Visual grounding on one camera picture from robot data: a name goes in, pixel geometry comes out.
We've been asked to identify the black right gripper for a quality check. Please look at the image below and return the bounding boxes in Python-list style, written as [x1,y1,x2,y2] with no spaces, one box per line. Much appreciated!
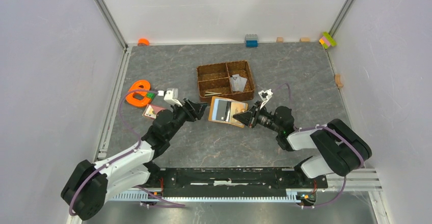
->
[233,101,282,133]

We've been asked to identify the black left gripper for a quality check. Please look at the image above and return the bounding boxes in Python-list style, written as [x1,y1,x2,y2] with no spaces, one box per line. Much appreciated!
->
[166,98,208,139]

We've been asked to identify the gold VIP card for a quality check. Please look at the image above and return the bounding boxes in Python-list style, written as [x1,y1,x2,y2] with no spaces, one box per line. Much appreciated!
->
[229,101,248,128]

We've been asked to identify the blue cards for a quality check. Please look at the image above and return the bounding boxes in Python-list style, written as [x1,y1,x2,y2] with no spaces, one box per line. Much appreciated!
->
[210,98,233,124]

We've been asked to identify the yellow leather card holder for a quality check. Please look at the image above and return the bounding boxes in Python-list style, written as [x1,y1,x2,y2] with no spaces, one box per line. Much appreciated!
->
[208,96,245,125]

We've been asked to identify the black grey VIP card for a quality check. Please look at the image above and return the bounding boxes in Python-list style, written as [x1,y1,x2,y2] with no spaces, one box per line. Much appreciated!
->
[213,100,232,122]

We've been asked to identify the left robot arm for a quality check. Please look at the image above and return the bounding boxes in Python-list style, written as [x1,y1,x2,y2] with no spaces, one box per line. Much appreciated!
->
[61,99,208,220]

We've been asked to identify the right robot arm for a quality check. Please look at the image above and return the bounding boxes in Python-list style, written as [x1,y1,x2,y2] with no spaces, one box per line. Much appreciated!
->
[233,101,372,187]

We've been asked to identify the pink card on table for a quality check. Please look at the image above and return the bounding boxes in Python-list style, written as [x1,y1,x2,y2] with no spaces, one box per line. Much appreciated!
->
[142,104,165,120]

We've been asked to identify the tan sticks in basket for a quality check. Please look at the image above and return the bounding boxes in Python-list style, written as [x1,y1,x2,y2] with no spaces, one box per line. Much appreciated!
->
[204,91,222,97]

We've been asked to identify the brown woven basket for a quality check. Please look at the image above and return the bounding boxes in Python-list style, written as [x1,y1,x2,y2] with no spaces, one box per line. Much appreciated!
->
[197,60,255,103]

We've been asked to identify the green toy brick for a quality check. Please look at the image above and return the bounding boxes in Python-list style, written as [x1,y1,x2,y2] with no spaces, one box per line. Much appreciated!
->
[145,92,157,100]

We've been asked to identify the orange letter shaped block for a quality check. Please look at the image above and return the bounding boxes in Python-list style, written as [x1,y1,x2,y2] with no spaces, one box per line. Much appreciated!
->
[126,80,152,108]

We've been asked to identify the blue grey toy bricks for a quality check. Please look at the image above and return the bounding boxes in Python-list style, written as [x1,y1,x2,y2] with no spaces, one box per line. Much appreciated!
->
[245,34,259,48]

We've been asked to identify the orange round cap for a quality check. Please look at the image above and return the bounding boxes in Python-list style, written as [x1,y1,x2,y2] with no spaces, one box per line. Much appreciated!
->
[137,38,150,46]

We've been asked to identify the curved wooden block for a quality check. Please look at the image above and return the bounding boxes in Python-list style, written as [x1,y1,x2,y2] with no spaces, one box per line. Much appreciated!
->
[334,74,344,89]

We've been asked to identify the green pink yellow bricks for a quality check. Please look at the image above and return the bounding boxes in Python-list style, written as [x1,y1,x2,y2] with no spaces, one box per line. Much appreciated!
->
[319,32,337,49]

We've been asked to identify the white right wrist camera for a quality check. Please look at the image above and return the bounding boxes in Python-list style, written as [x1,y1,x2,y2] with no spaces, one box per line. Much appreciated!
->
[258,89,273,109]

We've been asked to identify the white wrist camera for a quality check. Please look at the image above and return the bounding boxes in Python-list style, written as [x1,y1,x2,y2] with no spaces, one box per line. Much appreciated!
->
[258,89,273,109]
[157,88,183,107]

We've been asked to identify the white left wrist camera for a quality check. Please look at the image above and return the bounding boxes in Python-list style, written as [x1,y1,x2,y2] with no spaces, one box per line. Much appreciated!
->
[157,88,183,107]

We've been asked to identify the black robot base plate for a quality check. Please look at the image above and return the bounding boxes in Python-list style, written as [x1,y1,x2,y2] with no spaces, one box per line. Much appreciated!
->
[141,167,328,197]

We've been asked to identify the aluminium frame rail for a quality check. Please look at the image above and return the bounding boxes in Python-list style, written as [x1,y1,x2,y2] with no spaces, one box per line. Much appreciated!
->
[94,0,128,50]

